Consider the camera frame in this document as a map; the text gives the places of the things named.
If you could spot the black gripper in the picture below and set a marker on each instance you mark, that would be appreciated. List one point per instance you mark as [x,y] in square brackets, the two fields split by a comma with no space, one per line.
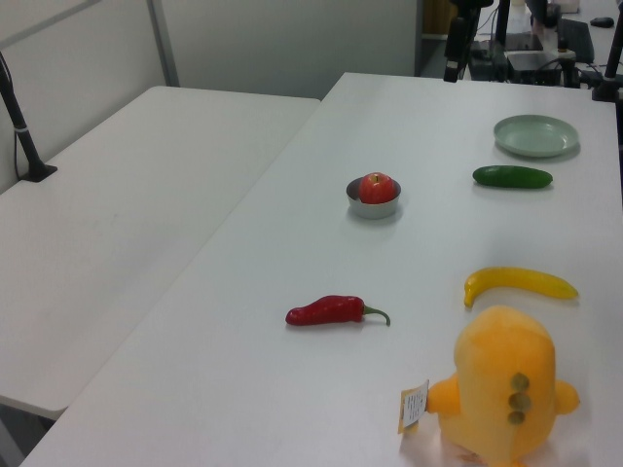
[460,39]

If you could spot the yellow banana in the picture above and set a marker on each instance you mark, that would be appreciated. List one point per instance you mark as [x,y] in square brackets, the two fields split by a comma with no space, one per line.
[516,278]

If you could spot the pale green plastic plate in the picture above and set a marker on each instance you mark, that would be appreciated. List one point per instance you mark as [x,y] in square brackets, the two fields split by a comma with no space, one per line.
[535,135]

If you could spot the black stand pole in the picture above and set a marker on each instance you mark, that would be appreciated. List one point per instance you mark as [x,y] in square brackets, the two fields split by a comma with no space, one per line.
[502,22]

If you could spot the green cucumber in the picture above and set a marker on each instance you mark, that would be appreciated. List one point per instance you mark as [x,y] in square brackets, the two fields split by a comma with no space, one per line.
[511,176]

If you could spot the red apple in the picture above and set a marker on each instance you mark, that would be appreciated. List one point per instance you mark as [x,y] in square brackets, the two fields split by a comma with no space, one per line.
[376,189]

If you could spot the black computer mouse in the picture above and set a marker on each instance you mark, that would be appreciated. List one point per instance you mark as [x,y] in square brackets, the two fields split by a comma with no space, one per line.
[602,21]

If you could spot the small metal bowl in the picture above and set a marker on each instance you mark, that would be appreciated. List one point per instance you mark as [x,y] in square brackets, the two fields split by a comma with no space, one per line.
[374,210]

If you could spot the red chili pepper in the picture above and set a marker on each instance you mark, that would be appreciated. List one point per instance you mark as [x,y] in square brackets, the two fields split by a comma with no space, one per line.
[326,311]

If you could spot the orange plush toy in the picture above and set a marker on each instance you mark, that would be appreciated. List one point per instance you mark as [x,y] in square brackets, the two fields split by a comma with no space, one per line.
[501,379]

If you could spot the paper tag of plush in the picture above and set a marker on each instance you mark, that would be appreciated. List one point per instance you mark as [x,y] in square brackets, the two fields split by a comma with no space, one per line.
[414,406]

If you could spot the black clamped camera stand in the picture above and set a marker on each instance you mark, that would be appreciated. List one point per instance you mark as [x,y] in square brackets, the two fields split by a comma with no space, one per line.
[608,73]

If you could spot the grey metal partition post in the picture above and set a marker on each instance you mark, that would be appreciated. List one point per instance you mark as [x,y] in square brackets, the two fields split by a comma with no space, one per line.
[163,44]

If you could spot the black camera pole with base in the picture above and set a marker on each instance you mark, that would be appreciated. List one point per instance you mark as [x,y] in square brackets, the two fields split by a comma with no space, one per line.
[22,136]

